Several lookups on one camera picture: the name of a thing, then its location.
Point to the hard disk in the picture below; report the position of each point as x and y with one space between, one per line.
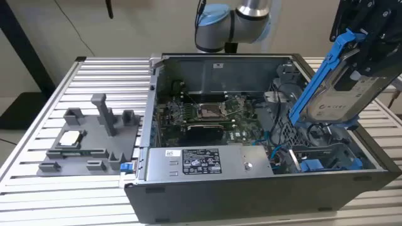
333 103

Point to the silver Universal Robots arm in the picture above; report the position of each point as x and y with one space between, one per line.
219 28

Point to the grey metal disk bay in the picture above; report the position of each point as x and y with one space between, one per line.
282 110

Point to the blue disk carrier with tabs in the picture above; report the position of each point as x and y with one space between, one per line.
317 165

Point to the white square sticker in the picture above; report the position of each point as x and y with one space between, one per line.
218 65

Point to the green motherboard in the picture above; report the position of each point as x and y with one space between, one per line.
245 131

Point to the CPU socket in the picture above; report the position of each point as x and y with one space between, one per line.
210 110

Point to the silver case latch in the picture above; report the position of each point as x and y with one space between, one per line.
154 60

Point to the silver power supply unit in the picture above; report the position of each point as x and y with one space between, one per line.
207 162

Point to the black open PC case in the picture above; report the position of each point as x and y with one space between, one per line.
251 200

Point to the black antenna rod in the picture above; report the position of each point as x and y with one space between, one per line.
108 8

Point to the black table corner cap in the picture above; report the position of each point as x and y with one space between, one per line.
80 58

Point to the blue plug connector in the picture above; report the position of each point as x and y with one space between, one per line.
126 167

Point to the grey parts rack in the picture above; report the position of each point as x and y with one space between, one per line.
94 141

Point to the silver CPU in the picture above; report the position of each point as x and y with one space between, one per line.
71 138

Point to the green RAM stick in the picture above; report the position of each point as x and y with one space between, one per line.
76 154

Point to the black monitor stand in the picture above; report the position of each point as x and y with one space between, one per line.
22 47

